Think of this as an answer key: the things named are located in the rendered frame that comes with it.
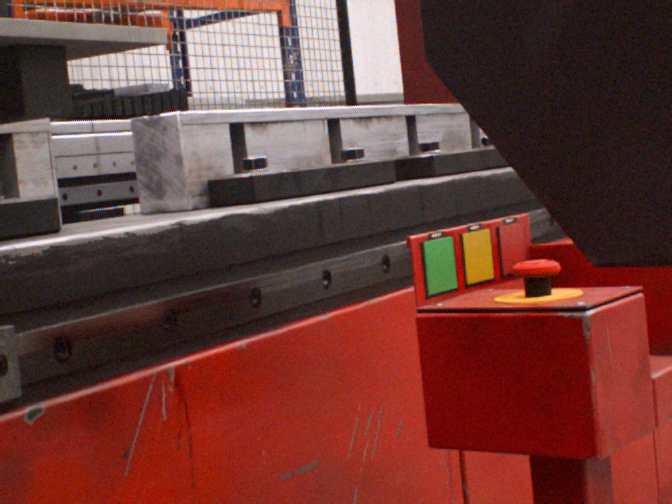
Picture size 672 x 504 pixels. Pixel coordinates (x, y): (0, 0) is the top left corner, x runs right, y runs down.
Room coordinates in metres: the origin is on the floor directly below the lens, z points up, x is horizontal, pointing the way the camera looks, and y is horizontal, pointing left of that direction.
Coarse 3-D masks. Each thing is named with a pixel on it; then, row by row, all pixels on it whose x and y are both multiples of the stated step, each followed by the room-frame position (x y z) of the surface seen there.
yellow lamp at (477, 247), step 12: (468, 240) 1.10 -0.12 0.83; (480, 240) 1.12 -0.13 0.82; (468, 252) 1.10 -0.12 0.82; (480, 252) 1.11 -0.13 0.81; (468, 264) 1.10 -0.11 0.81; (480, 264) 1.11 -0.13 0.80; (492, 264) 1.13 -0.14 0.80; (468, 276) 1.09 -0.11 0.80; (480, 276) 1.11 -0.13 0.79; (492, 276) 1.13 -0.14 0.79
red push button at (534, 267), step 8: (520, 264) 1.02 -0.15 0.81; (528, 264) 1.01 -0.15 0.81; (536, 264) 1.01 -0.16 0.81; (544, 264) 1.01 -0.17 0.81; (552, 264) 1.01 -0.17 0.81; (512, 272) 1.02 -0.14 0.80; (520, 272) 1.01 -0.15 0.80; (528, 272) 1.01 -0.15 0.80; (536, 272) 1.00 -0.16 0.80; (544, 272) 1.00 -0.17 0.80; (552, 272) 1.01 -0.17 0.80; (528, 280) 1.02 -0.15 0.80; (536, 280) 1.01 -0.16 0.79; (544, 280) 1.01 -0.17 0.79; (528, 288) 1.02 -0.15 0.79; (536, 288) 1.01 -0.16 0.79; (544, 288) 1.01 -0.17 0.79; (528, 296) 1.02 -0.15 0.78; (536, 296) 1.01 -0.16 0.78
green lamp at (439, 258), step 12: (432, 240) 1.06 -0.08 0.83; (444, 240) 1.07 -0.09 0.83; (432, 252) 1.05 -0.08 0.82; (444, 252) 1.07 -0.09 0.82; (432, 264) 1.05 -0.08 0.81; (444, 264) 1.07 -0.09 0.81; (432, 276) 1.05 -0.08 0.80; (444, 276) 1.07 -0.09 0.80; (432, 288) 1.05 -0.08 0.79; (444, 288) 1.06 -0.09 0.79
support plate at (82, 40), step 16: (0, 32) 0.66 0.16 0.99; (16, 32) 0.67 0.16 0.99; (32, 32) 0.68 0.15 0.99; (48, 32) 0.69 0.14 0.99; (64, 32) 0.70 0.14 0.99; (80, 32) 0.71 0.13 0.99; (96, 32) 0.73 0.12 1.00; (112, 32) 0.74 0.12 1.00; (128, 32) 0.75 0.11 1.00; (144, 32) 0.76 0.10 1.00; (160, 32) 0.78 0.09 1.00; (80, 48) 0.76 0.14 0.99; (96, 48) 0.76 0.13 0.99; (112, 48) 0.77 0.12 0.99; (128, 48) 0.78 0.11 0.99
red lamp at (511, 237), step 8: (512, 224) 1.16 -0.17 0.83; (520, 224) 1.17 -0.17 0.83; (504, 232) 1.15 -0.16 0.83; (512, 232) 1.16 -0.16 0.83; (520, 232) 1.17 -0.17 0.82; (504, 240) 1.15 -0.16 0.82; (512, 240) 1.16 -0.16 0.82; (520, 240) 1.17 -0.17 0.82; (504, 248) 1.15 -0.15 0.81; (512, 248) 1.16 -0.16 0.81; (520, 248) 1.17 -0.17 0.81; (504, 256) 1.15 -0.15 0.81; (512, 256) 1.16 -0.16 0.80; (520, 256) 1.17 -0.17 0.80; (504, 264) 1.14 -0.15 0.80; (512, 264) 1.16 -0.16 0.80; (504, 272) 1.14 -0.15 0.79
